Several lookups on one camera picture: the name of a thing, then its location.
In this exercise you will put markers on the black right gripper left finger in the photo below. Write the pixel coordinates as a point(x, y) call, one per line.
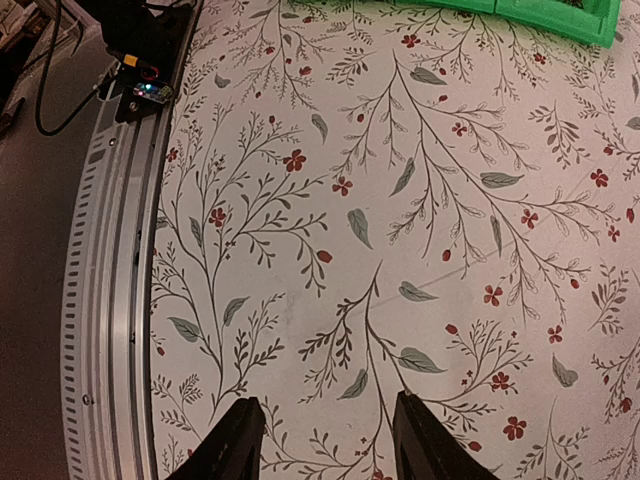
point(232, 449)

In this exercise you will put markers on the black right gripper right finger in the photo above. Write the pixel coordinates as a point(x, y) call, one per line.
point(425, 450)

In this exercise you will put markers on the green plastic bin near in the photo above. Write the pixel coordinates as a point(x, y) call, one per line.
point(591, 22)

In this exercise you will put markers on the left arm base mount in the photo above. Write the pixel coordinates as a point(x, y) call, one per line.
point(148, 39)

